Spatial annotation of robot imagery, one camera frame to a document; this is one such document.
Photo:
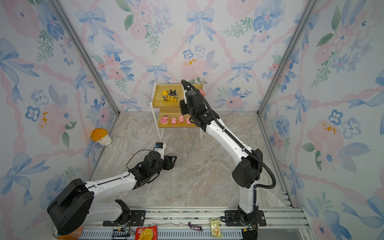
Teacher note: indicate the yellow bear toy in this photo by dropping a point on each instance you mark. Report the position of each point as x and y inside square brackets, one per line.
[165, 95]

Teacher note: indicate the black yellow duck toy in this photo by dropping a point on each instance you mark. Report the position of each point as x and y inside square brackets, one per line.
[173, 96]

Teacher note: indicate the wooden two-tier shelf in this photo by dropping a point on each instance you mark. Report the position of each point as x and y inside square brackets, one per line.
[159, 107]

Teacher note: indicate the purple wrapped candy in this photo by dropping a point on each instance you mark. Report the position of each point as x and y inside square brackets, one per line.
[195, 227]

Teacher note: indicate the pink toy with blue bow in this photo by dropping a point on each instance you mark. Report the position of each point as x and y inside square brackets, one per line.
[202, 92]

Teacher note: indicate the orange soda can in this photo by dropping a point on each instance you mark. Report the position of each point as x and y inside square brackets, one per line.
[72, 236]

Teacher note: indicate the pink bear toy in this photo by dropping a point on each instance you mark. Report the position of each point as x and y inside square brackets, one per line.
[165, 120]

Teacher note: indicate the aluminium rail base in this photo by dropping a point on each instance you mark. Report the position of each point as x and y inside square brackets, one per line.
[172, 224]

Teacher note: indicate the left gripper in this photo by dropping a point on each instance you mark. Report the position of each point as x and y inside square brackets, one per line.
[169, 162]

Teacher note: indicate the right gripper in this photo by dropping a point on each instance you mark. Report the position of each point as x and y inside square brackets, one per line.
[184, 104]

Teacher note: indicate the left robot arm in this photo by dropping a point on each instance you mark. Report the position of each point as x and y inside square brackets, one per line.
[80, 202]

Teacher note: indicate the red snack packet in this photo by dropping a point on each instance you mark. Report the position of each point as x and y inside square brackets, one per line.
[147, 233]

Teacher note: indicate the green snack packet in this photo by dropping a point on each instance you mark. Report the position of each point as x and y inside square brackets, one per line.
[216, 228]

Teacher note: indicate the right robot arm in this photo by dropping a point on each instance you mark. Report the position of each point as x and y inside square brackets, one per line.
[250, 173]

